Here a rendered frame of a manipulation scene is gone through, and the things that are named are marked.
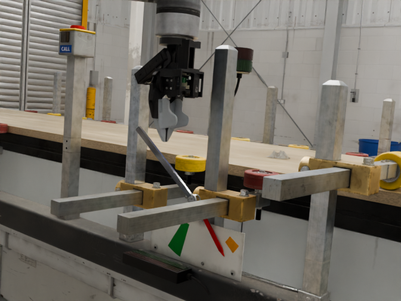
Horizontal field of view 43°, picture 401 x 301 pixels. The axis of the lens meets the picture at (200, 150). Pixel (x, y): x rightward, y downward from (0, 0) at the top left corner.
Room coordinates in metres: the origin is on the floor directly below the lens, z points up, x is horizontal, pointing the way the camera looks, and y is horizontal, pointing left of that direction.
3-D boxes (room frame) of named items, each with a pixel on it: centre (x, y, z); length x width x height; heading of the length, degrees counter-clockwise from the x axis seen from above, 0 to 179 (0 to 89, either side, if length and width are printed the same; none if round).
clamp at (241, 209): (1.06, -0.06, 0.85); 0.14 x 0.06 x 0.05; 51
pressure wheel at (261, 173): (1.13, -0.14, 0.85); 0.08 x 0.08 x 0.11
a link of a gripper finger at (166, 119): (1.04, 0.07, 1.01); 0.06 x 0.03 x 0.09; 51
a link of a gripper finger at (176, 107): (1.06, 0.05, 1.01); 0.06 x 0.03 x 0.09; 51
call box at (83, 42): (1.39, 0.36, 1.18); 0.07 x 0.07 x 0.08; 51
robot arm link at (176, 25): (1.05, 0.06, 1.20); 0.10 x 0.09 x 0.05; 141
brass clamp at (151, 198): (1.21, 0.14, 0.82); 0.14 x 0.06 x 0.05; 51
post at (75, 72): (1.39, 0.36, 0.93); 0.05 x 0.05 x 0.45; 51
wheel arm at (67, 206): (1.17, 0.15, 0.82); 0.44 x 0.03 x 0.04; 141
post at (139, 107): (1.23, 0.16, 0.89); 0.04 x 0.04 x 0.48; 51
